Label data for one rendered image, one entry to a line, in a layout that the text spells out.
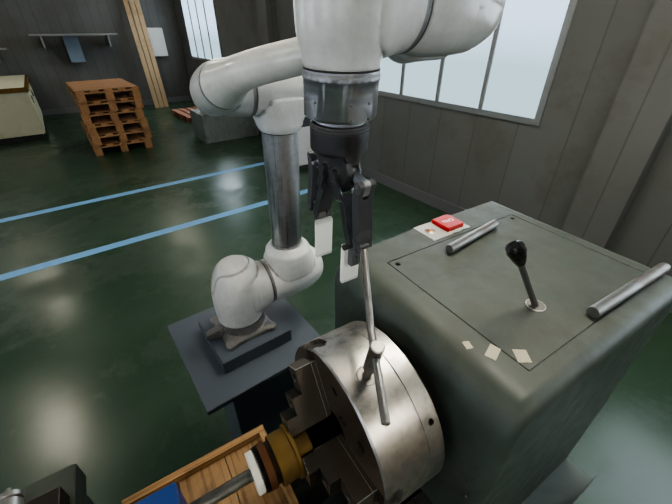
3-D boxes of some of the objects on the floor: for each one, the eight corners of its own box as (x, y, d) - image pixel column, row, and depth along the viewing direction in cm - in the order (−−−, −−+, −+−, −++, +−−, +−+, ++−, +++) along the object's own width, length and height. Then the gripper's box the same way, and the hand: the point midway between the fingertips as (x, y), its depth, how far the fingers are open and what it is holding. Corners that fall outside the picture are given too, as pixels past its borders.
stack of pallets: (157, 147, 581) (140, 86, 530) (96, 157, 536) (71, 91, 485) (140, 131, 669) (124, 77, 618) (86, 138, 624) (64, 81, 573)
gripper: (278, 105, 48) (288, 243, 62) (362, 147, 35) (350, 312, 48) (325, 100, 52) (324, 231, 65) (417, 136, 38) (392, 294, 51)
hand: (336, 252), depth 55 cm, fingers open, 7 cm apart
